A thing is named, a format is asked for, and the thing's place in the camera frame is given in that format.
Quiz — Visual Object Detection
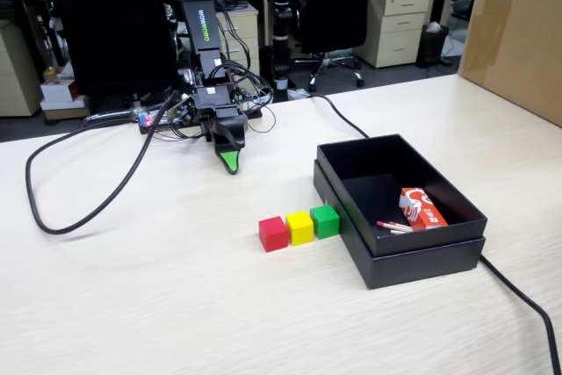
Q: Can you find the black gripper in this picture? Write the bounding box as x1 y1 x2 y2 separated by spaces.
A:
191 83 249 176

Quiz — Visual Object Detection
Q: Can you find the red wooden cube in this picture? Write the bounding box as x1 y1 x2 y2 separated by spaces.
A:
257 215 290 254

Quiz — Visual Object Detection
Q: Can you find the yellow wooden cube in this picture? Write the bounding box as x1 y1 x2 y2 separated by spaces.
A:
285 211 315 247

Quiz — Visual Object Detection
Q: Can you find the green wooden cube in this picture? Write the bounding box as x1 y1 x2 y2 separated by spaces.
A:
309 204 341 241

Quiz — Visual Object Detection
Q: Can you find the black cardboard box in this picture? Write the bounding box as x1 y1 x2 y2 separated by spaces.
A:
315 133 489 258

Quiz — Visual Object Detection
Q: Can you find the flat white box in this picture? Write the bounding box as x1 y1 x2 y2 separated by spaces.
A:
39 94 91 122

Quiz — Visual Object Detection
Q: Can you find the white and red box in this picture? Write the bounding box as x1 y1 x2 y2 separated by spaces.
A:
40 78 82 104

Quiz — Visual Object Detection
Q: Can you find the black open box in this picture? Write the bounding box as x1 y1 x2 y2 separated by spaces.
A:
313 159 486 291

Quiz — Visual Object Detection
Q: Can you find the large brown cardboard box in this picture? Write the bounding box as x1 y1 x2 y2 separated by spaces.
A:
457 0 562 128

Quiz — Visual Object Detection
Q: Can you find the robot controller board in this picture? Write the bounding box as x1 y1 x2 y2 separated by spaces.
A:
129 105 197 135

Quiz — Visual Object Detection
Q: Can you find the black pole with white bands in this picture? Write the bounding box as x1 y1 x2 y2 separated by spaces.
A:
270 0 294 103

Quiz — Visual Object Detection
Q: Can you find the wide black office chair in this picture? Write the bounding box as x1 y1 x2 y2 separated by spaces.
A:
43 0 182 102

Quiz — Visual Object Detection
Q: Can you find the black swivel office chair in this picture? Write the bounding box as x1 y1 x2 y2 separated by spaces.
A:
294 0 381 93

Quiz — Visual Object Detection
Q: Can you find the beige three-drawer cabinet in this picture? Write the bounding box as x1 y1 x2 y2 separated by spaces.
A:
353 0 434 70

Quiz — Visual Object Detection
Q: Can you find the orange matchbox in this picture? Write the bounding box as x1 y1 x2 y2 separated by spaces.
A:
398 186 450 232

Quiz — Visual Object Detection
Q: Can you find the plain beige cabinet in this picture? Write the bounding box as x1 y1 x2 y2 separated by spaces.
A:
0 18 45 119

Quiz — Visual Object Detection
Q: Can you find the black trash bin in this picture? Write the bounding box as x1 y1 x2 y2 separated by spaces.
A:
415 22 451 69

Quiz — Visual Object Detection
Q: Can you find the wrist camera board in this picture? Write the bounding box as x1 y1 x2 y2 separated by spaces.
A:
168 91 197 127

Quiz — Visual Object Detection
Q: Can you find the thick black camera cable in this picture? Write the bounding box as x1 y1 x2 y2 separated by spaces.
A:
24 90 182 236

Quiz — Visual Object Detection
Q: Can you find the thick black table cable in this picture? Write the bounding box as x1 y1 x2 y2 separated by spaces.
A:
305 92 562 375

